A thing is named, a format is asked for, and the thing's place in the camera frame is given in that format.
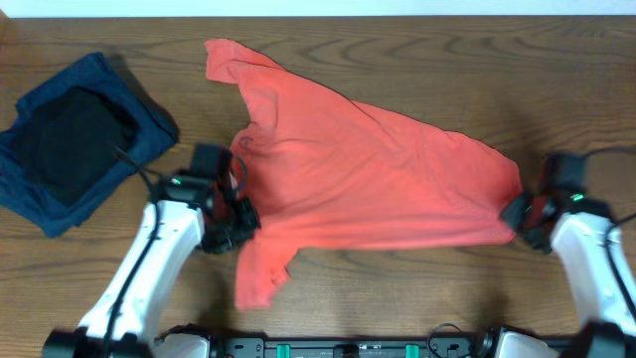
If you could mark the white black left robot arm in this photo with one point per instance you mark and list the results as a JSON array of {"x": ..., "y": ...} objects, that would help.
[{"x": 187, "y": 211}]

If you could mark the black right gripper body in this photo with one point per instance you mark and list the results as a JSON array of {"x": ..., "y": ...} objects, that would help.
[{"x": 520, "y": 213}]

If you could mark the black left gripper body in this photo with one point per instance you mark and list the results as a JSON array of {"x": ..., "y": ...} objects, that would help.
[{"x": 238, "y": 225}]

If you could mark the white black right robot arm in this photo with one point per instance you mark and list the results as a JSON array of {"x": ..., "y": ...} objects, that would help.
[{"x": 587, "y": 241}]

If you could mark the folded black garment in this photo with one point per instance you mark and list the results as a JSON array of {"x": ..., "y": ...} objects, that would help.
[{"x": 66, "y": 146}]

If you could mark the red t-shirt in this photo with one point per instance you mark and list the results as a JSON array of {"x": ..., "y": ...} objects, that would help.
[{"x": 327, "y": 172}]

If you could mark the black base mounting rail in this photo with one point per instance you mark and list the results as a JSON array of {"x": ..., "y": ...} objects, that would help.
[{"x": 445, "y": 340}]

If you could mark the folded navy blue garment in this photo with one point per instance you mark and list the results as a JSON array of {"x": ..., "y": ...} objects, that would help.
[{"x": 155, "y": 134}]

